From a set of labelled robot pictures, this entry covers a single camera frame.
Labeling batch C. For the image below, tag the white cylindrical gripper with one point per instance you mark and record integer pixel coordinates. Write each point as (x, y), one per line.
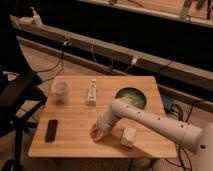
(103, 129)

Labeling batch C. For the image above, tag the orange red pepper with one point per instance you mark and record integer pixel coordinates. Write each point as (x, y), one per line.
(95, 133)

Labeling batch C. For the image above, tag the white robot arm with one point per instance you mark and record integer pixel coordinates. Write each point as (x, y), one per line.
(197, 140)

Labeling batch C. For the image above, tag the white toothpaste tube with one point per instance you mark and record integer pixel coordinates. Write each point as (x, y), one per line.
(91, 96)

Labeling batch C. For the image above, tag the green bowl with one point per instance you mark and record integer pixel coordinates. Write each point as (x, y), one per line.
(138, 98)

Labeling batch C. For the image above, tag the black rectangular block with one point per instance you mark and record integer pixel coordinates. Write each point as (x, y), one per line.
(51, 130)

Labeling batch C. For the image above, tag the white plastic cup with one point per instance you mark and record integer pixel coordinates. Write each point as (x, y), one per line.
(61, 90)

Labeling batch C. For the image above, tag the blue power adapter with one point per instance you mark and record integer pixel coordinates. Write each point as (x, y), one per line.
(167, 102)

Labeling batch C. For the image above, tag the black chair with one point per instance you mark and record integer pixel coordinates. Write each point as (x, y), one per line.
(16, 92)

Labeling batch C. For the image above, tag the white soap dispenser bottle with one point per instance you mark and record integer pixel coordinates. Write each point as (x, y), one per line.
(36, 18)

